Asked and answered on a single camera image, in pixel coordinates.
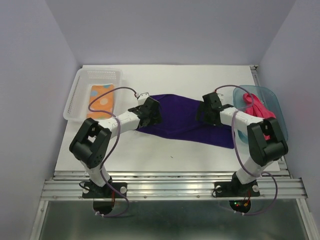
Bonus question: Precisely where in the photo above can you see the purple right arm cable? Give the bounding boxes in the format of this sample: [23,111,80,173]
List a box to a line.
[214,85,278,217]

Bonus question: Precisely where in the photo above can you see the blue plastic tub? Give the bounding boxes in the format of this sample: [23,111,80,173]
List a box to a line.
[233,85,288,140]

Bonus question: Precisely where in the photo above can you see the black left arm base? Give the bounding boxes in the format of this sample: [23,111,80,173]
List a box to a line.
[78,180,129,218]

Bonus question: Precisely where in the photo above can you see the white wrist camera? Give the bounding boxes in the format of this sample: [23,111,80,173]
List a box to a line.
[135,92,150,105]
[213,91,224,101]

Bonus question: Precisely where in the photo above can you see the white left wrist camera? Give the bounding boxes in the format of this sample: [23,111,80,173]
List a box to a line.
[135,92,150,105]

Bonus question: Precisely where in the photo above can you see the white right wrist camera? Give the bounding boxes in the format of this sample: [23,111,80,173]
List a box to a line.
[213,91,224,101]

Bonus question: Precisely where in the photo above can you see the aluminium mounting rail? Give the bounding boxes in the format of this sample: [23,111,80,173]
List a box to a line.
[40,171,308,202]

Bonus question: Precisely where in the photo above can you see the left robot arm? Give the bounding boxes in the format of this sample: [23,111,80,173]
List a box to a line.
[69,96,162,197]

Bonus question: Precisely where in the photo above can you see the orange polka dot towel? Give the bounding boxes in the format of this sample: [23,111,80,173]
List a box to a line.
[86,84,115,120]

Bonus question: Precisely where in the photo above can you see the pink towel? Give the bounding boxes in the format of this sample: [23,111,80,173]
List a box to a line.
[242,92,277,141]

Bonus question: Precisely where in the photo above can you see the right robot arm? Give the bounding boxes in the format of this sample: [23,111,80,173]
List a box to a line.
[196,92,289,195]

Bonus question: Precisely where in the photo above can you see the purple towel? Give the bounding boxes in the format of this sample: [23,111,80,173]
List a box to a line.
[137,94,234,149]

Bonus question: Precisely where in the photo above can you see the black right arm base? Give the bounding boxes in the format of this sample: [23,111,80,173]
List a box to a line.
[211,173,261,214]

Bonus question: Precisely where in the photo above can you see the white plastic basket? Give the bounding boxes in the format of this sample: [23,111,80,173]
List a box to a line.
[63,66,123,122]

